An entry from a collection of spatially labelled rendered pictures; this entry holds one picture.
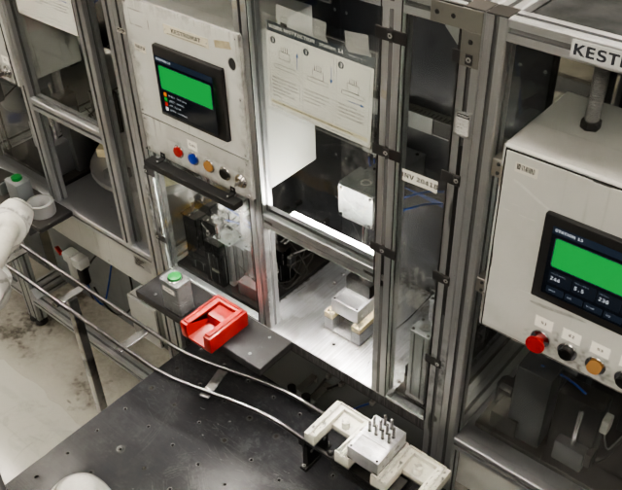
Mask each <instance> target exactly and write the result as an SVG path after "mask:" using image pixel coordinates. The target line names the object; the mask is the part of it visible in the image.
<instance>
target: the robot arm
mask: <svg viewBox="0 0 622 490"><path fill-rule="evenodd" d="M33 216H34V212H33V209H32V207H31V205H30V204H28V203H27V202H25V201H24V200H22V199H20V198H17V197H14V198H9V199H7V200H5V201H4V202H3V203H2V204H0V310H1V309H2V308H3V307H4V306H5V305H6V304H7V302H8V301H9V299H10V296H11V291H12V287H11V283H12V281H13V277H12V274H11V272H10V270H9V269H8V268H7V267H6V266H5V265H6V263H7V260H8V258H9V256H10V255H11V254H12V253H13V251H14V250H16V249H17V248H18V247H19V245H20V244H21V243H22V241H23V240H24V238H25V237H26V235H27V233H28V232H29V229H30V226H31V224H32V221H33ZM0 490H7V489H6V486H5V484H4V481H3V479H2V476H1V474H0ZM52 490H111V489H110V487H109V486H108V485H107V484H106V483H105V482H104V481H103V480H101V479H100V478H99V477H97V476H95V475H93V474H91V473H87V472H77V473H73V474H70V475H68V476H66V477H64V478H62V479H61V480H60V481H59V482H57V483H56V484H55V486H54V487H53V488H52Z"/></svg>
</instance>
